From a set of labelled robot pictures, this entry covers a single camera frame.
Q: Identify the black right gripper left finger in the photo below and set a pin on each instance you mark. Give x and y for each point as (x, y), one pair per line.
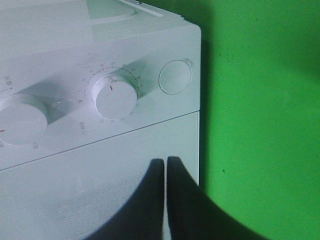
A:
(141, 217)

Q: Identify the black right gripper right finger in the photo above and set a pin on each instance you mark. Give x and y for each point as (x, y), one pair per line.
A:
(192, 215)

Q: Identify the white microwave door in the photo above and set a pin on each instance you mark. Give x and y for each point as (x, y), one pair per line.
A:
(69, 195)

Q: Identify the white lower timer knob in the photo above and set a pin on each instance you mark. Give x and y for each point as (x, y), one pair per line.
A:
(113, 96)

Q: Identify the white microwave oven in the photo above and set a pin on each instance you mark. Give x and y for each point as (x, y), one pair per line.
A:
(56, 50)

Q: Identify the round white door button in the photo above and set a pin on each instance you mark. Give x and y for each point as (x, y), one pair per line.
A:
(175, 76)

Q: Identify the white upper power knob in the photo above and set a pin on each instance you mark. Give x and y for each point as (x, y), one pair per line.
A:
(23, 119)

